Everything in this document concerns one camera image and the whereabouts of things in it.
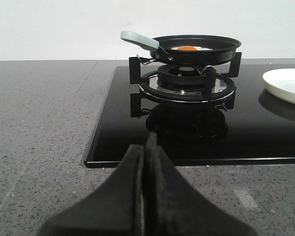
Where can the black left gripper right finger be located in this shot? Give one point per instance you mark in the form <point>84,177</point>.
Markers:
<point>174,208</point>

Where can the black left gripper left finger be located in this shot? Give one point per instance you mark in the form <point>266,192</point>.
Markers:
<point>113,209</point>

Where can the fried egg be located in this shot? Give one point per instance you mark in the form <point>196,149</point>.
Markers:
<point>191,48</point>

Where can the black frying pan mint handle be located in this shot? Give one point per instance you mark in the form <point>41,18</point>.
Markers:
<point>223,48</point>

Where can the white round plate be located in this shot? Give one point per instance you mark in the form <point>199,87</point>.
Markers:
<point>281,83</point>

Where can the left black burner pan support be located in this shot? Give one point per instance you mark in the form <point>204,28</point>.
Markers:
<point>197,84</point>

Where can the black glass gas hob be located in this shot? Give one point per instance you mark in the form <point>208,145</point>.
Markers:
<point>252,127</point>

